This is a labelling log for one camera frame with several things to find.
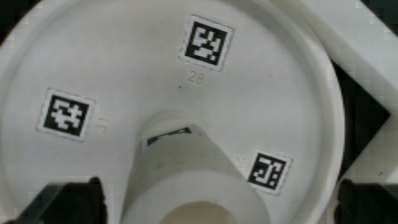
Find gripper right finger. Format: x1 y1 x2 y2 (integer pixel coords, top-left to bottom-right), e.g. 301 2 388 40
335 179 398 224

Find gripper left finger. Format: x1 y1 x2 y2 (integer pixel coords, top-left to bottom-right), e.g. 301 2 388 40
14 177 106 224

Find white cylindrical table leg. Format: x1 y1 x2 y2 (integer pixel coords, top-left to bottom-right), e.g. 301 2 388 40
122 124 273 224

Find white round table top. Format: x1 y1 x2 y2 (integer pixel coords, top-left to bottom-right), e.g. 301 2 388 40
0 0 344 224

